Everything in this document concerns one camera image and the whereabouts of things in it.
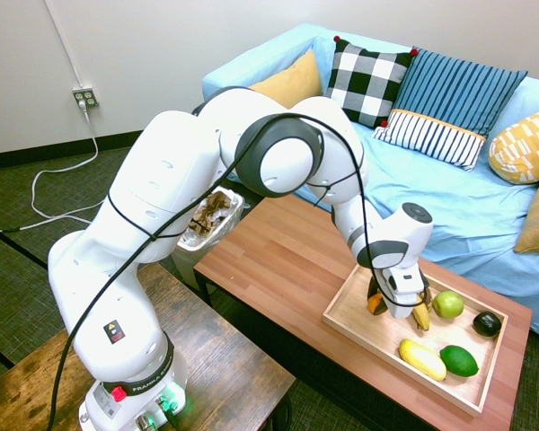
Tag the reddish wood coffee table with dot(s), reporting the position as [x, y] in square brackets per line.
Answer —
[274, 260]

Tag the orange tangerine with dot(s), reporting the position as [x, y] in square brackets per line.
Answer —
[375, 304]

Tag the white navy striped pillow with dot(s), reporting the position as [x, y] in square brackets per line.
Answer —
[431, 139]

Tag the plain mustard pillow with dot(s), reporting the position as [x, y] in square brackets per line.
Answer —
[292, 83]

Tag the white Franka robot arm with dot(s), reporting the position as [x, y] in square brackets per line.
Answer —
[161, 179]

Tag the white wall conduit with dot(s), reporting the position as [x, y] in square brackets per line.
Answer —
[62, 42]

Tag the crumpled brown paper bag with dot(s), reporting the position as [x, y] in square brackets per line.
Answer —
[209, 211]

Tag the wall power outlet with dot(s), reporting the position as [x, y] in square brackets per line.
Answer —
[85, 96]

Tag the wooden tray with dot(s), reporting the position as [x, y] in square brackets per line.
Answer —
[373, 341]

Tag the yellow patterned bolster pillow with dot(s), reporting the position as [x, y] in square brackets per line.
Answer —
[525, 148]

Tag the yellow squash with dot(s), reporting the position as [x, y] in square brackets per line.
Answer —
[422, 359]

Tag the light blue sofa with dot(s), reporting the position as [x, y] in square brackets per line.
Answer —
[453, 197]

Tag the brown overripe banana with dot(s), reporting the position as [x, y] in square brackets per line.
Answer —
[427, 294]

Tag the yellow banana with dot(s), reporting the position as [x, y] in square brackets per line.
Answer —
[422, 319]

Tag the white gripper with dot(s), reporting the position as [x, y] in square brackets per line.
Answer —
[402, 292]

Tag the green lime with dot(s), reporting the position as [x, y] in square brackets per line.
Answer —
[459, 360]

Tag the black white checkered pillow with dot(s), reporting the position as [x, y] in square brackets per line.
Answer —
[364, 81]

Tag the rustic brown robot table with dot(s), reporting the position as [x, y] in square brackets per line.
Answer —
[229, 350]

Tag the green apple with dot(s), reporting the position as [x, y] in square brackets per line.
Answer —
[447, 304]

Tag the blue striped pillow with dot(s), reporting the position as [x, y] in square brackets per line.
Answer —
[458, 90]

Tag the black stand leg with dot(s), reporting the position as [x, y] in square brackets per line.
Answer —
[9, 239]

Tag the dark avocado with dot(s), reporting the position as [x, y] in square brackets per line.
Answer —
[486, 323]

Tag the white trash bin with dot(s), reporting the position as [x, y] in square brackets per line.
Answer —
[186, 260]

